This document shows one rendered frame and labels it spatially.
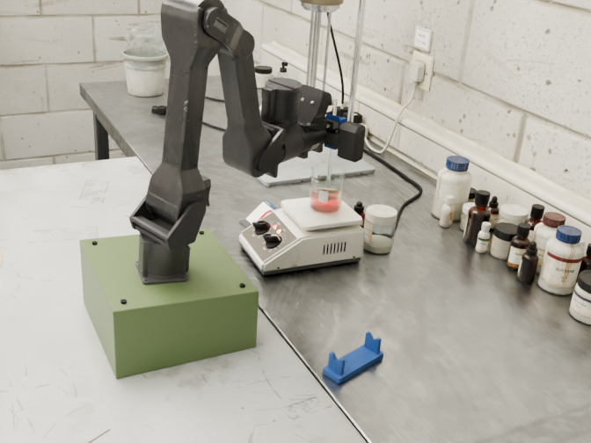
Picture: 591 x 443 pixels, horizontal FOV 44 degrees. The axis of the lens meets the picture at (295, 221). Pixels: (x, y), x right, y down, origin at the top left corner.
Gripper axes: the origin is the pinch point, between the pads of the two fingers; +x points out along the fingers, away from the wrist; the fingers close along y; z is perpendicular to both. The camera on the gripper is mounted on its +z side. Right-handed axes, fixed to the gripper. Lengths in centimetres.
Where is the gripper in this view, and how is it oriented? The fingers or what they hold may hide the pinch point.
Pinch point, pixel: (332, 124)
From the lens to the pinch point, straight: 128.3
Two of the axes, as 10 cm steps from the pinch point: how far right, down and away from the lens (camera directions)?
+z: 0.6, -9.0, -4.4
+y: -7.8, -3.1, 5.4
